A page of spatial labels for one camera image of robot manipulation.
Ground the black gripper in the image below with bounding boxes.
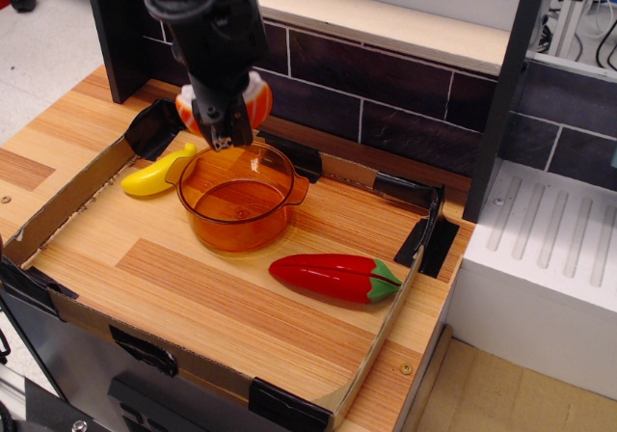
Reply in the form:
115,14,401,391
166,0,267,151

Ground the salmon sushi toy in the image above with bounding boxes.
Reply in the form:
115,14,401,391
174,70,273,136

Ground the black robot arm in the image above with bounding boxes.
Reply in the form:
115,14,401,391
144,0,268,150

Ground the orange transparent plastic pot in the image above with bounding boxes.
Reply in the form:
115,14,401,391
166,142,309,253

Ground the yellow toy banana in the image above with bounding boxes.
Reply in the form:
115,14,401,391
121,143,198,197

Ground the red toy chili pepper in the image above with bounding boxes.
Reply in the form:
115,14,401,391
269,254,403,304

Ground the dark shelf with tile backsplash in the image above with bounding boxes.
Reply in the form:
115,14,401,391
91,0,523,222

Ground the black oven handle panel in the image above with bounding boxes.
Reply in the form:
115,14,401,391
106,372,252,432

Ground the aluminium frame with cables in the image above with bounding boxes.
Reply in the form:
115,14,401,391
531,0,616,81

